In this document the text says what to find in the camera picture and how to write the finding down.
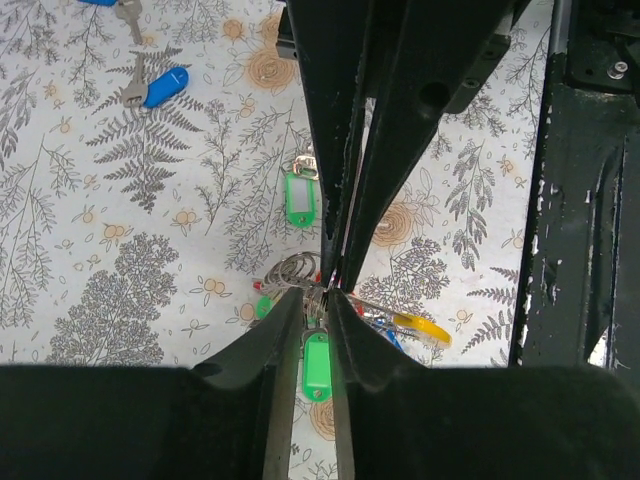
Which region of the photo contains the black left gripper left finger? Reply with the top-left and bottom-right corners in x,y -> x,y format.
1,288 -> 303,479

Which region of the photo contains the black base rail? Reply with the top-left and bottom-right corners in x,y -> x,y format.
509,1 -> 639,381

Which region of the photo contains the blue tag key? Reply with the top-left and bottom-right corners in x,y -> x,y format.
120,56 -> 189,109
77,0 -> 143,45

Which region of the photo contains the spiral keyring with yellow handle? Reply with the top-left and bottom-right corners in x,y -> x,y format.
249,249 -> 454,401

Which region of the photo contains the green tag key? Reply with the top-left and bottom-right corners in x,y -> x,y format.
284,154 -> 319,229

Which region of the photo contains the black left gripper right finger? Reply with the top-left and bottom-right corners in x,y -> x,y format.
328,290 -> 639,479

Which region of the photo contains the blue tag key upper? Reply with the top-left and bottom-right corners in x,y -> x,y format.
77,0 -> 143,45

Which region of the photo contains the blue tag key lower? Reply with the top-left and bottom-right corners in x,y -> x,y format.
120,56 -> 189,109

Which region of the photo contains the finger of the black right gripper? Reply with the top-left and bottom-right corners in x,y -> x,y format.
286,0 -> 373,273

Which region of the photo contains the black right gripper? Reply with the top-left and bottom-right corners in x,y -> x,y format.
276,0 -> 529,289

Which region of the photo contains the floral table mat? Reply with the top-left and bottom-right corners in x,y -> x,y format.
1,1 -> 552,479

